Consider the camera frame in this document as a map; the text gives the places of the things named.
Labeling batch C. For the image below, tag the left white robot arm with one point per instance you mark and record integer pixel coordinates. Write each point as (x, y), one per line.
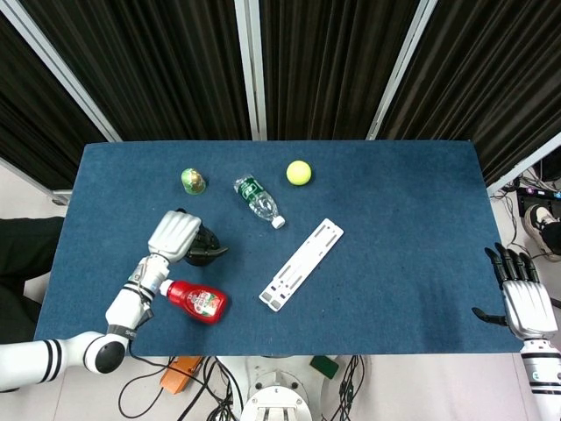
(127, 307)

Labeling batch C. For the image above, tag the orange power strip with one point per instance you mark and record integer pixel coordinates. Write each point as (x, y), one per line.
(179, 375)

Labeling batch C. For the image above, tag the blue table cloth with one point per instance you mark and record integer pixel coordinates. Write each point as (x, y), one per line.
(394, 263)

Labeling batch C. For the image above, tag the black white sneaker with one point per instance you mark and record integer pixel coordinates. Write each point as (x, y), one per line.
(541, 219)

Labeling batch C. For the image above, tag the white folding laptop stand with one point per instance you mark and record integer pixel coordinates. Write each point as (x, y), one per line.
(302, 263)

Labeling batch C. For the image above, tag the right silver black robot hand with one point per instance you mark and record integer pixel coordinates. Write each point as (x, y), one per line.
(528, 307)

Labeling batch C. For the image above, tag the black pleated curtain panel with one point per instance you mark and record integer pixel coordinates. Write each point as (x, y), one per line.
(166, 66)
(491, 79)
(328, 66)
(26, 123)

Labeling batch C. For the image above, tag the yellow tennis ball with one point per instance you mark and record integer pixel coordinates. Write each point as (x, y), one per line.
(299, 173)

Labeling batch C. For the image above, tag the red ketchup squeeze bottle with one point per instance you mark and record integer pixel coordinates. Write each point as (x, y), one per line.
(197, 302)

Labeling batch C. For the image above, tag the clear water bottle green label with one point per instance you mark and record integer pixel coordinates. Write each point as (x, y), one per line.
(258, 201)

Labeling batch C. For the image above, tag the green block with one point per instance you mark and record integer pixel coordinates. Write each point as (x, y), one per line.
(324, 366)

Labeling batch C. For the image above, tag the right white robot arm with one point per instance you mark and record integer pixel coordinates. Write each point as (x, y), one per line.
(541, 373)

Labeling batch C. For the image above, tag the white partition base rail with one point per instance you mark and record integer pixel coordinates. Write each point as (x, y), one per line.
(61, 197)

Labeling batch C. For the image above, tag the black electronics box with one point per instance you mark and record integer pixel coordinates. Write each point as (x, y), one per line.
(532, 197)

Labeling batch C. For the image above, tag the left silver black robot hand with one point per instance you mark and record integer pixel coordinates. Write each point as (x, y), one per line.
(173, 237)

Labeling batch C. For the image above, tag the black clothed person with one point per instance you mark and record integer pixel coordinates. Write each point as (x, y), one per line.
(22, 254)

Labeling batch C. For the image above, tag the white partition post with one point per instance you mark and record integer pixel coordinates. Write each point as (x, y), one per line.
(526, 164)
(254, 87)
(61, 70)
(399, 74)

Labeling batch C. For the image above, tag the green gold dome toy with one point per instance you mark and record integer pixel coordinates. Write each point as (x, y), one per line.
(193, 180)

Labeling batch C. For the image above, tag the white robot torso base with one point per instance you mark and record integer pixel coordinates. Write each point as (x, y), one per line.
(276, 394)

